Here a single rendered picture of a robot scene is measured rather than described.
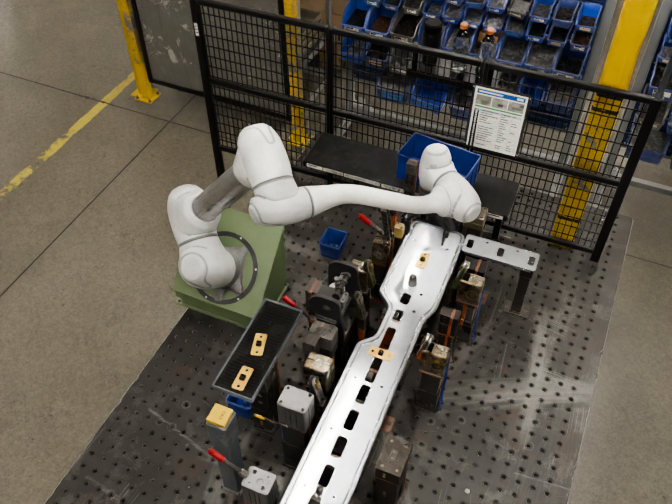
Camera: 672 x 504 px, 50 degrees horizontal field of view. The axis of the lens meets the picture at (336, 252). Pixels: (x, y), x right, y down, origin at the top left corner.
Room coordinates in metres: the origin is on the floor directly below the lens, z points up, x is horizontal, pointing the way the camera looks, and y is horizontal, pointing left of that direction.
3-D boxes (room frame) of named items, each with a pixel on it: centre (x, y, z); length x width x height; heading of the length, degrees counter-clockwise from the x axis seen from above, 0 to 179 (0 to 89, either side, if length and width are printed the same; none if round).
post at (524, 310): (1.84, -0.74, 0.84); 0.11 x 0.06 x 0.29; 68
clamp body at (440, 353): (1.40, -0.34, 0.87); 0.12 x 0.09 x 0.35; 68
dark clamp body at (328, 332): (1.46, 0.04, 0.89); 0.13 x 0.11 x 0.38; 68
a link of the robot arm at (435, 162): (1.83, -0.34, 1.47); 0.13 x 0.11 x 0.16; 26
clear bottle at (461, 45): (2.48, -0.49, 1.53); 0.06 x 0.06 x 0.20
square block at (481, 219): (2.05, -0.56, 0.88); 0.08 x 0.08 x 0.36; 68
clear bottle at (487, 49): (2.44, -0.58, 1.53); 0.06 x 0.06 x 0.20
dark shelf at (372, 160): (2.32, -0.31, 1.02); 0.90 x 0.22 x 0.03; 68
